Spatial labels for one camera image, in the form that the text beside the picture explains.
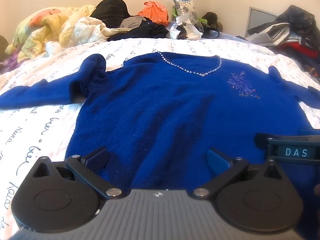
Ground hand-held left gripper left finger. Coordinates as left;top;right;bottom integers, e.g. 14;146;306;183
32;147;123;198

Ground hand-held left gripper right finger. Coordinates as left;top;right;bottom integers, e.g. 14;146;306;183
192;148;284;200

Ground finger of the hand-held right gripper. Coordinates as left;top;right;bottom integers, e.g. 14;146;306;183
299;128;320;137
254;132;277;155

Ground blue beaded sweater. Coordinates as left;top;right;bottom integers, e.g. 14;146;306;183
0;52;320;238

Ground dark navy clothes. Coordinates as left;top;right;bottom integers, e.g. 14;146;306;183
107;17;169;42

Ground person's right hand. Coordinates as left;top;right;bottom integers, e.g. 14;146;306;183
313;183;320;222

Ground dark patterned cloth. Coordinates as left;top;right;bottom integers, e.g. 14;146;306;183
302;64;320;79

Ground white script-printed bedspread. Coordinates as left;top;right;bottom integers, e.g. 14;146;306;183
0;37;320;240

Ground red garment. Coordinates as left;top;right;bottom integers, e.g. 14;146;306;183
282;41;320;60

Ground grey white jacket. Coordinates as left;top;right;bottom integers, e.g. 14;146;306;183
246;22;304;47

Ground grey framed board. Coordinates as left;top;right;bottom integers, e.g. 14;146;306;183
247;6;278;38

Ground white crumpled wrapper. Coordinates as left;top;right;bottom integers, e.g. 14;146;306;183
169;15;204;40

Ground cream white cloth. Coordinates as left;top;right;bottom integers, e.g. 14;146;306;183
72;17;120;43

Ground brown plush toy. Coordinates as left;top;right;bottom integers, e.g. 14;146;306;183
201;12;223;30

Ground purple cloth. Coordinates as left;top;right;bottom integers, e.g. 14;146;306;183
0;52;18;74

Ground grey garment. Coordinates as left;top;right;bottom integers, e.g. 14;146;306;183
119;16;147;28

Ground yellow floral quilt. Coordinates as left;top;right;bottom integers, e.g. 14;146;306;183
5;5;105;63

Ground blue floral pillow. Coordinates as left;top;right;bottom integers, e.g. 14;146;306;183
173;0;199;25

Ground orange plastic bag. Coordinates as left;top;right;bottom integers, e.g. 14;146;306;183
136;1;170;27

